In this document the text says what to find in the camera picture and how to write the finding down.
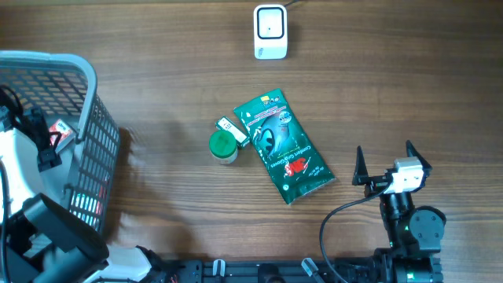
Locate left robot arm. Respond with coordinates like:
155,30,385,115
1,86,159,282

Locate white barcode scanner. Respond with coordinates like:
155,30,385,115
253,4,288,60

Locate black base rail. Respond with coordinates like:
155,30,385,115
161,256,444,283

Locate small green white box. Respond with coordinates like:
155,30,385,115
215,116,250,149

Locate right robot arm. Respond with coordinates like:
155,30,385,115
352,141,446,283

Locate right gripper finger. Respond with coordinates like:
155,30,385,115
406,140,432,173
352,145,369,186

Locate right camera cable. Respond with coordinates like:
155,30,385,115
318,184,394,283

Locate green 3M gloves pack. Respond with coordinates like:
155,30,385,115
233,89,336,204

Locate grey plastic basket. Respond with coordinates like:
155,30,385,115
1,50,120,232

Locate red white small packet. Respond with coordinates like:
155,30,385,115
49,119,77,153

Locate green lid jar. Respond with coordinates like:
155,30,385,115
208,130,238,164

